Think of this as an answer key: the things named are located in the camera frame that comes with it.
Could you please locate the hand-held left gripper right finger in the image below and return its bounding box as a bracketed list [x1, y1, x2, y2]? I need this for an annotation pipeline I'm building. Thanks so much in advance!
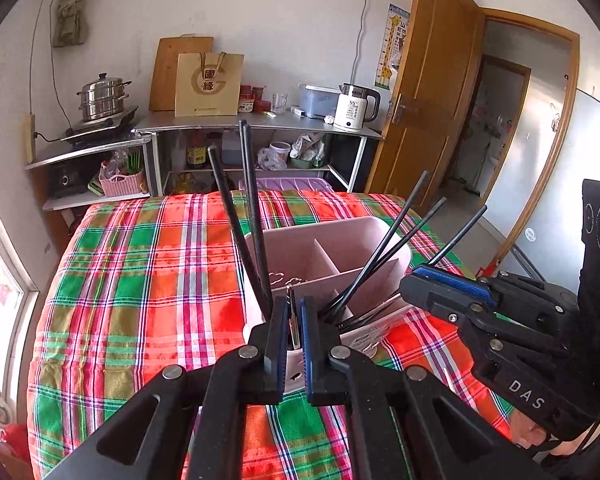
[300, 296, 551, 480]

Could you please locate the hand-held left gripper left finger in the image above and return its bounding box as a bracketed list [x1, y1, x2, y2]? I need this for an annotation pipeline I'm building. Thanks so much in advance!
[45, 296, 291, 480]

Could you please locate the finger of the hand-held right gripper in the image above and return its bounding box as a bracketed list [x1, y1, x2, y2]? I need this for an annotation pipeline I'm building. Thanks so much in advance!
[411, 264, 580, 332]
[399, 273, 568, 358]

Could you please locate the metal utensil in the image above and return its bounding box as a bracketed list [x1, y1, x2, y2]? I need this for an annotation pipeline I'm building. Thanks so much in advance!
[286, 287, 302, 351]
[349, 293, 405, 332]

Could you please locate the black chopstick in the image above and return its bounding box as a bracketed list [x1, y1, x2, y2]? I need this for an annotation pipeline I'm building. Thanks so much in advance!
[321, 170, 430, 318]
[426, 204, 488, 267]
[238, 120, 267, 306]
[207, 146, 274, 321]
[330, 197, 448, 322]
[243, 124, 275, 313]

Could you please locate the pink utensil organizer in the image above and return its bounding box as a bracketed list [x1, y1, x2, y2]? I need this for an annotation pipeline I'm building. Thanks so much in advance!
[242, 216, 413, 396]

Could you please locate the person's right hand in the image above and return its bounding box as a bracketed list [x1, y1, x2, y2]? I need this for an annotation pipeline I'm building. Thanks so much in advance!
[510, 406, 600, 457]

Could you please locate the plaid tablecloth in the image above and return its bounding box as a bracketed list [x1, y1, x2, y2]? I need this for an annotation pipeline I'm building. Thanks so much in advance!
[27, 190, 513, 480]

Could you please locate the white board panel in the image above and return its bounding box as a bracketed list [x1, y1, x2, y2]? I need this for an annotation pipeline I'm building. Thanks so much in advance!
[515, 87, 600, 291]

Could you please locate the purple plastic lid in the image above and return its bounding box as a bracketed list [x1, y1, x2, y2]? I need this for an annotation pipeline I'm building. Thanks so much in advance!
[239, 176, 333, 193]

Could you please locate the crumpled plastic bag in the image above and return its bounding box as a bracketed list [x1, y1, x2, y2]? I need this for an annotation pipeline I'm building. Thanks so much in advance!
[290, 132, 327, 163]

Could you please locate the white plastic bag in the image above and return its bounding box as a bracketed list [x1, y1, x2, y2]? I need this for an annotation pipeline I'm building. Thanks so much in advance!
[257, 147, 288, 171]

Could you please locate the wooden door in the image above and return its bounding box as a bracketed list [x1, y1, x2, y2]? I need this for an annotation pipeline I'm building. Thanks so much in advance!
[365, 0, 486, 211]

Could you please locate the white electric kettle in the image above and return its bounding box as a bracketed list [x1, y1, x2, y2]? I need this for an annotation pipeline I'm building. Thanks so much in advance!
[334, 82, 382, 132]

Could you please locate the dark sauce bottle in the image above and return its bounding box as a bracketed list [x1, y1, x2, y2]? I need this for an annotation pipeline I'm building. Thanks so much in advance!
[186, 132, 207, 170]

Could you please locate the clear plastic container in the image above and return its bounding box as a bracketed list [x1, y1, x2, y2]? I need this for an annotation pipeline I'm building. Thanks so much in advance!
[298, 84, 341, 118]

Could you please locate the pink woven basket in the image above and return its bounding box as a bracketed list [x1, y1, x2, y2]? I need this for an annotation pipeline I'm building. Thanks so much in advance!
[99, 169, 147, 197]

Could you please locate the metal kitchen rack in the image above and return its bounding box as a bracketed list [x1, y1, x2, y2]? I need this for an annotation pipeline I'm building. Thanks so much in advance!
[132, 110, 386, 196]

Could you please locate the height chart poster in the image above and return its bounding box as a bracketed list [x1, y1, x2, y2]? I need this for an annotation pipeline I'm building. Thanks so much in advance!
[374, 2, 411, 90]

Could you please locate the red plastic bag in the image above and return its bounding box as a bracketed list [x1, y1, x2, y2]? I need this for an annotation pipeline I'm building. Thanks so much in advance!
[1, 422, 32, 463]

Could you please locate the black appliance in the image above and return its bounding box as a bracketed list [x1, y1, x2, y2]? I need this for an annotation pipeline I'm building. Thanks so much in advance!
[47, 165, 88, 198]

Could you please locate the tan paper bag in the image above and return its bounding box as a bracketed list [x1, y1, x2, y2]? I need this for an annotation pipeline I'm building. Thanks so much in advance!
[174, 51, 245, 118]

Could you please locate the low metal shelf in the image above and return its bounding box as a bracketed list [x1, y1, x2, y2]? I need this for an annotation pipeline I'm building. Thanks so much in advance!
[25, 135, 156, 211]

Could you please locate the window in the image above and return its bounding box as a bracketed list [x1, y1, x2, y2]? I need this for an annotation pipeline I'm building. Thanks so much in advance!
[0, 160, 40, 411]

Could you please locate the black induction cooker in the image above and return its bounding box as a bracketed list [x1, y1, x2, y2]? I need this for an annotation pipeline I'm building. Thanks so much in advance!
[61, 106, 140, 143]

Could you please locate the wooden cutting board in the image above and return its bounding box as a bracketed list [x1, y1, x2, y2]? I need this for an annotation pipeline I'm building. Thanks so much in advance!
[149, 36, 215, 112]

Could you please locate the steel steamer pot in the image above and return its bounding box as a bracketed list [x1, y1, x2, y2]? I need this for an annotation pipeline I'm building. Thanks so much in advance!
[76, 72, 132, 122]

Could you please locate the power strip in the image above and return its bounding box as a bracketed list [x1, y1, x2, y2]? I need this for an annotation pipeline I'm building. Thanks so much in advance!
[24, 112, 37, 163]

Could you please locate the hanging green cloth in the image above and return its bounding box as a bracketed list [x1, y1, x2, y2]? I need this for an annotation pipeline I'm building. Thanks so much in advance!
[52, 0, 91, 48]

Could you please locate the door handle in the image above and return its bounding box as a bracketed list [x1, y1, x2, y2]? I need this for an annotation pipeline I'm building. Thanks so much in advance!
[390, 94, 411, 126]

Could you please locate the wooden door frame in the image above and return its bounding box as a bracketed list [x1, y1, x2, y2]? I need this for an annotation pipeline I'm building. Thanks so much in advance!
[480, 7, 581, 281]

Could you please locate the white cable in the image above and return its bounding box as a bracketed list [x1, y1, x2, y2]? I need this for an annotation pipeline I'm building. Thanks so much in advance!
[352, 0, 377, 86]

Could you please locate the black cable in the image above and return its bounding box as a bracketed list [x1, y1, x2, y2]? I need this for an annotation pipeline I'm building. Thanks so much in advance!
[29, 0, 73, 128]

